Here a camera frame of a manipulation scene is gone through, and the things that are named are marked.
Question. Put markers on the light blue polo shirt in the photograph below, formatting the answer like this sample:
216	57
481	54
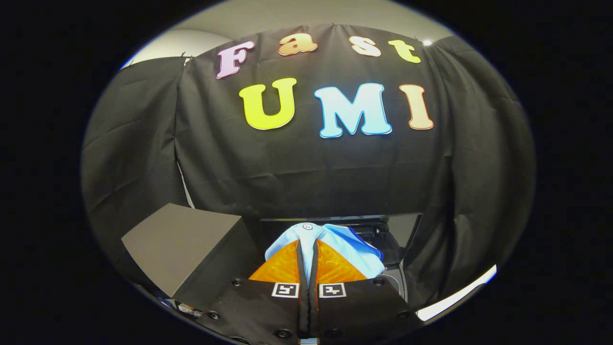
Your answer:
354	249

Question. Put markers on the beige cabinet with dark top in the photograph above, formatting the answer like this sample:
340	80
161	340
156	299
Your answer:
187	239

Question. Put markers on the black backdrop cloth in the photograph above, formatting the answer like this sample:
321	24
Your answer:
297	177

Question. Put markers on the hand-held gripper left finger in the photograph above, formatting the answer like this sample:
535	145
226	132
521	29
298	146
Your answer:
268	311

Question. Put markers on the white flat board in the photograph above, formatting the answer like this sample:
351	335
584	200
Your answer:
455	299

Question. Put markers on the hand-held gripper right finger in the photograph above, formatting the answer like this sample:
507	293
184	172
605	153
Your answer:
354	311

